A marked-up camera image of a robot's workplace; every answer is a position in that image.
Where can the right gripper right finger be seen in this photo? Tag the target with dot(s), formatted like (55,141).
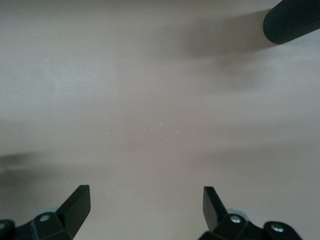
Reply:
(215,212)

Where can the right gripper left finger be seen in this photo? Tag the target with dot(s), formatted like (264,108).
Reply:
(75,207)

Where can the black ribbed cylinder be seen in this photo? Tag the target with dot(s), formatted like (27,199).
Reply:
(290,22)

